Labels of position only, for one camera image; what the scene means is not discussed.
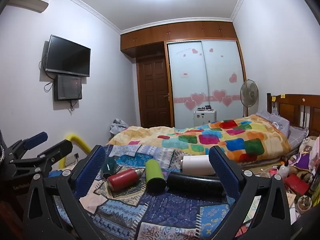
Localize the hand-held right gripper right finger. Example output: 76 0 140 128
209 145 292 240

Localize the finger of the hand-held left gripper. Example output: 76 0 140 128
10 139 73 180
6 131 48 161

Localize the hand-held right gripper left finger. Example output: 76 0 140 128
24 144 110 240

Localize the dark teal cup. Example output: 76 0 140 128
104 157 118 178

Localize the black cup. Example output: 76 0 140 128
166 172 224 198

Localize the green cup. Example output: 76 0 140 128
145 159 167 194

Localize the yellow foam pipe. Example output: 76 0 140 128
58 133 92 167

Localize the colourful checked blanket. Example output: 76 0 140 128
107 114 292 166

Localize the red bottle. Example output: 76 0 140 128
107 168 145 192

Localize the grey cloth pile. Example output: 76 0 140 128
109 119 129 135

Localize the white bottle with black cap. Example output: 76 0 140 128
278 161 292 181

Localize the red wallet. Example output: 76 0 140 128
285 174 310 196

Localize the blue patchwork blanket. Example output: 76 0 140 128
49 144 250 240

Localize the grey checked pillow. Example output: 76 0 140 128
287 126 308 146

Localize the standing fan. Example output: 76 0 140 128
240 79 259 117

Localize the round bowl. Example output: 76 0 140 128
297 194 313 214

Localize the wooden headboard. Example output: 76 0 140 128
266 93 320 137

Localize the brown wooden door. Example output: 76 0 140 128
136 56 173 128

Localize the wooden wardrobe with glass doors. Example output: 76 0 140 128
120 20 248 128

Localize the wall socket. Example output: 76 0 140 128
65 153 80 166

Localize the small wall monitor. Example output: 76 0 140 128
54 74 83 102

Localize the wall television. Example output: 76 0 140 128
45 34 91 78

